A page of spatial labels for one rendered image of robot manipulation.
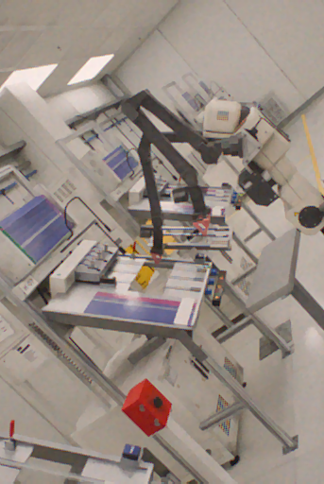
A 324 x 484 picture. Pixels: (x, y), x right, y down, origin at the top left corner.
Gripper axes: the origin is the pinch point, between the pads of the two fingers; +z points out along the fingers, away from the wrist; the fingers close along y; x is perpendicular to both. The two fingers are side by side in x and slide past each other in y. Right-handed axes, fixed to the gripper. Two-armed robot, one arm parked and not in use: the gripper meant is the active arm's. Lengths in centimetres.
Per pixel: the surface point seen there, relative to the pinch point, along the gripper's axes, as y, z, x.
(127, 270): 9.9, 2.1, -14.8
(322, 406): 49, 41, 91
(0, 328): 60, 15, -64
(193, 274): 5.4, 2.2, 21.0
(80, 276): 27.8, -0.8, -34.7
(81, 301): 46, 2, -28
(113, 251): 0.4, -3.8, -25.1
